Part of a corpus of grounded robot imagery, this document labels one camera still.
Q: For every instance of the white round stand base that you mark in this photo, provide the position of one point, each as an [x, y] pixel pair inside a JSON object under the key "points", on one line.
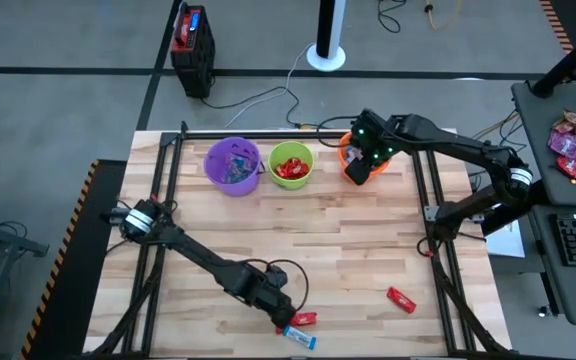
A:
{"points": [[329, 25]]}

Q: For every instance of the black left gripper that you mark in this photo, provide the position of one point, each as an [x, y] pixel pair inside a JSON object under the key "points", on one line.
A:
{"points": [[263, 297]]}

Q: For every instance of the grey metal stand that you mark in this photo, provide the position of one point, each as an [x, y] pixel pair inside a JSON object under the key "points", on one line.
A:
{"points": [[8, 240]]}

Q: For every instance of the green halloween bucket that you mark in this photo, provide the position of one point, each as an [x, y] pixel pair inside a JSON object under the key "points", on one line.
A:
{"points": [[290, 184]]}

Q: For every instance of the black hazard-striped floor mat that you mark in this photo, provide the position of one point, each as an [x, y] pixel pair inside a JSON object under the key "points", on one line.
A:
{"points": [[555, 25], [68, 280]]}

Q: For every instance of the teal clear-wrapped hard candy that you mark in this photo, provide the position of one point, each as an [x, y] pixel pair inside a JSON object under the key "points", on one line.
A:
{"points": [[230, 172], [240, 165]]}

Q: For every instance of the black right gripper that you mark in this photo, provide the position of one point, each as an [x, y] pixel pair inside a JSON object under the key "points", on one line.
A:
{"points": [[373, 140]]}

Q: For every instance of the purple halloween bucket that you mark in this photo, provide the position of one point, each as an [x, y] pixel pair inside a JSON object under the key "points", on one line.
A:
{"points": [[238, 187]]}

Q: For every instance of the black red power station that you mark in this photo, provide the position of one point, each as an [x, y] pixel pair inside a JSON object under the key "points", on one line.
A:
{"points": [[193, 65]]}

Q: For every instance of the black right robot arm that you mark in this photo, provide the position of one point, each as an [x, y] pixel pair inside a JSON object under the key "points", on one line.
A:
{"points": [[468, 147]]}

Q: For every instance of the red KitKat candy bar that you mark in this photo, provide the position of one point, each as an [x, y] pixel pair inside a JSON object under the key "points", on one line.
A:
{"points": [[279, 331], [401, 300], [295, 165], [284, 172], [304, 318], [302, 172]]}

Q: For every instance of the orange halloween bucket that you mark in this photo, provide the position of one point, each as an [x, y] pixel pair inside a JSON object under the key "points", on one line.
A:
{"points": [[343, 155]]}

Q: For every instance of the white paper sheet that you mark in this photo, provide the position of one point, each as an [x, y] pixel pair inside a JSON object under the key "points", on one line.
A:
{"points": [[505, 240]]}

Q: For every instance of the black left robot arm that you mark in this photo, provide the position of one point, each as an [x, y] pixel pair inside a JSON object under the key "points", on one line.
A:
{"points": [[198, 252]]}

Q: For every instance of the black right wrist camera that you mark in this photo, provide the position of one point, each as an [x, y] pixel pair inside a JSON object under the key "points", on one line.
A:
{"points": [[358, 172]]}

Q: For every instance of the grey side desk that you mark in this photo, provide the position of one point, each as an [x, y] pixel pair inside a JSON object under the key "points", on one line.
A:
{"points": [[538, 130]]}

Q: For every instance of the purple candy packets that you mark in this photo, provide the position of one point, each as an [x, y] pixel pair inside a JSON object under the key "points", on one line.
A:
{"points": [[565, 142]]}

